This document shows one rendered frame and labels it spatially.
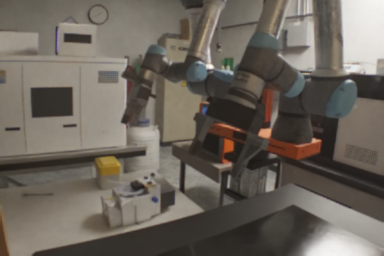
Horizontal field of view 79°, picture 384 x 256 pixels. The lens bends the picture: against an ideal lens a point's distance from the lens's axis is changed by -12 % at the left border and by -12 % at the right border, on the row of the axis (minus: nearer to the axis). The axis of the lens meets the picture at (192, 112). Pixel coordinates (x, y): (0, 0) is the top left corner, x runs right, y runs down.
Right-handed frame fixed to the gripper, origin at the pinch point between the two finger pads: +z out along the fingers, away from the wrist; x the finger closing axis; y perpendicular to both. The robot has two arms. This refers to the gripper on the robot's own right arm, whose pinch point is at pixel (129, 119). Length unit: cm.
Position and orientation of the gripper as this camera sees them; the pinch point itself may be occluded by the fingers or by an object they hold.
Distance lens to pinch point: 102.3
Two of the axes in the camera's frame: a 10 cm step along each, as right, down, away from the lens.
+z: -3.4, 9.3, -1.5
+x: -4.8, -0.3, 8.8
